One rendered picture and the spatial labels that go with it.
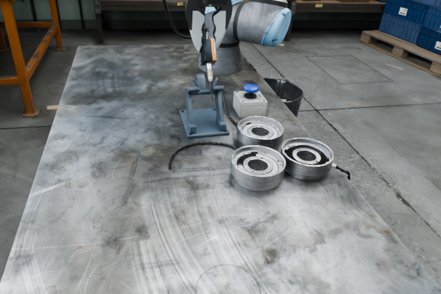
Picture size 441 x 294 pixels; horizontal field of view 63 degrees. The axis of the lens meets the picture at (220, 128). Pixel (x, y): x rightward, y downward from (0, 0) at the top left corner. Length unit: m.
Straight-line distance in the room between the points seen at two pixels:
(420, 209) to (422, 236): 0.21
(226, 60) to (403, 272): 0.80
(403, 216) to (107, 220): 1.67
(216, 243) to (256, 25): 0.70
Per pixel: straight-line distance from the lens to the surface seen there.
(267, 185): 0.68
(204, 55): 0.78
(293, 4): 4.45
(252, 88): 0.92
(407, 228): 2.02
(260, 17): 1.10
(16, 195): 2.07
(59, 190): 0.72
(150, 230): 0.61
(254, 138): 0.77
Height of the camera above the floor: 1.24
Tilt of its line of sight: 30 degrees down
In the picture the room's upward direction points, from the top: 4 degrees clockwise
